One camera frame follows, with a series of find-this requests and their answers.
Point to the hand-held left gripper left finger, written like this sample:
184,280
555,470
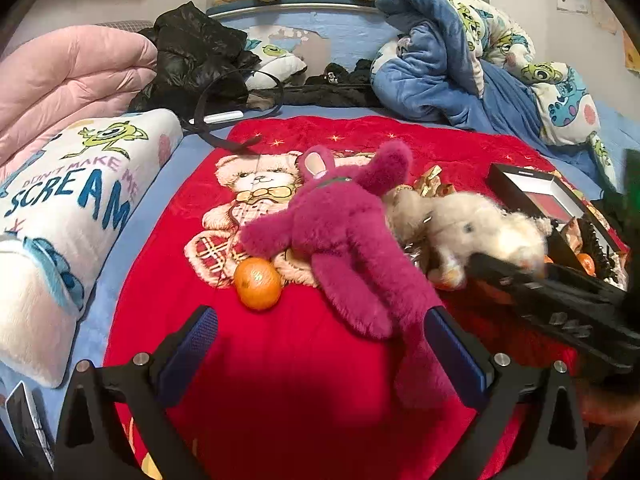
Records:
192,350

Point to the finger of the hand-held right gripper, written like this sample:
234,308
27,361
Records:
505,271

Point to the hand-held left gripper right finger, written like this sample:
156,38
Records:
457,360

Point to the cream fluffy plush toy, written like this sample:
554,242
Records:
470,230

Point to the black gift box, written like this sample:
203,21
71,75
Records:
545,201

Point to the magenta plush bear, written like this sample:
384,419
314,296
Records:
340,220

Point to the person's right forearm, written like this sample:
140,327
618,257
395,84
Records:
612,407

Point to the red bear printed blanket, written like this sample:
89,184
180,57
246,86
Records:
300,385

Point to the gold pyramid candy box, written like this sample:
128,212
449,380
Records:
430,180

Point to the white monster printed pillow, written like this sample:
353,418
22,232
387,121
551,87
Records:
75,200

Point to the blue monster printed blanket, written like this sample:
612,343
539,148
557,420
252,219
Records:
430,60

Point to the white tube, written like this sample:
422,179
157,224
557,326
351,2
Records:
222,117

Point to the black clothing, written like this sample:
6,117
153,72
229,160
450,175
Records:
330,95

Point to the blue headboard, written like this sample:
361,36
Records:
345,35

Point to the pink quilt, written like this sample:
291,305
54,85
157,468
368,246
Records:
75,80

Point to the small monster printed pillow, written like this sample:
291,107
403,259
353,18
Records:
277,62

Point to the black puffer jacket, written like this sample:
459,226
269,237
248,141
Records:
190,50

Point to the beige wall paper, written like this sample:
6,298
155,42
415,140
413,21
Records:
604,12

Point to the white wall paper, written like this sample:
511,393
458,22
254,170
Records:
572,1

